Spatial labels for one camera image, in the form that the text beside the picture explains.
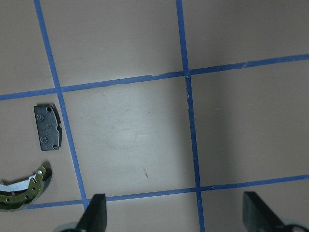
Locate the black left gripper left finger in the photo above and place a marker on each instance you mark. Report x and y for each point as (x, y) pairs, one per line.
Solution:
(94, 218)

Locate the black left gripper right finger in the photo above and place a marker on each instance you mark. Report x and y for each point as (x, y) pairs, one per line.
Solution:
(257, 216)

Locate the olive brake shoe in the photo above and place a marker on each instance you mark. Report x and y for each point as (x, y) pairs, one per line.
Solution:
(24, 192)

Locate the dark grey brake pad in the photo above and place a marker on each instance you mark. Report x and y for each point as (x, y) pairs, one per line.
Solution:
(48, 127)

